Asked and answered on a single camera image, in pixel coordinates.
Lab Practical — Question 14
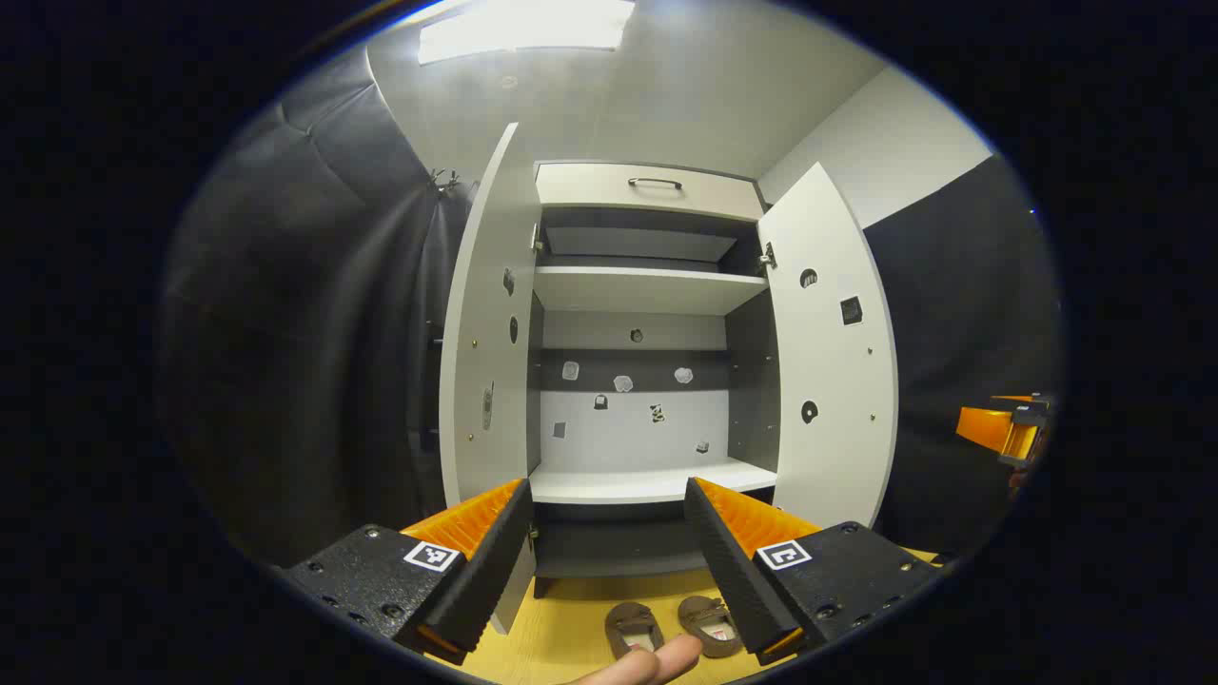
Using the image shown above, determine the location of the ceiling light panel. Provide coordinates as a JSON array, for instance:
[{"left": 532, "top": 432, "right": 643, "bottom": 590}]
[{"left": 419, "top": 0, "right": 637, "bottom": 66}]

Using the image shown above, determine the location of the white cabinet door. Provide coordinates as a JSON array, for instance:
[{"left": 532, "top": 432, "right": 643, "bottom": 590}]
[
  {"left": 440, "top": 122, "right": 543, "bottom": 636},
  {"left": 756, "top": 162, "right": 900, "bottom": 532}
]

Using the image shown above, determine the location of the white cabinet drawer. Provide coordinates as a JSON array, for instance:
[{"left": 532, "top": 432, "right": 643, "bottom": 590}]
[{"left": 535, "top": 162, "right": 767, "bottom": 223}]

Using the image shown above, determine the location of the white and grey shoe cabinet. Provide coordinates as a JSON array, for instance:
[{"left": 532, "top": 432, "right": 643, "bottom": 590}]
[{"left": 526, "top": 160, "right": 783, "bottom": 600}]

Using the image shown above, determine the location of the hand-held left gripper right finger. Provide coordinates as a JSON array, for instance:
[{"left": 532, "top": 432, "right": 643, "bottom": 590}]
[{"left": 683, "top": 476, "right": 945, "bottom": 667}]

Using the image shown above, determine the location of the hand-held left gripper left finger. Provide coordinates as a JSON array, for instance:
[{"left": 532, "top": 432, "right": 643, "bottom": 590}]
[{"left": 281, "top": 478, "right": 536, "bottom": 667}]

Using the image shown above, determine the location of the brown fuzzy shoe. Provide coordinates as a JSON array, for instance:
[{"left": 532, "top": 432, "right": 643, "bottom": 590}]
[
  {"left": 678, "top": 596, "right": 745, "bottom": 659},
  {"left": 605, "top": 601, "right": 665, "bottom": 659}
]

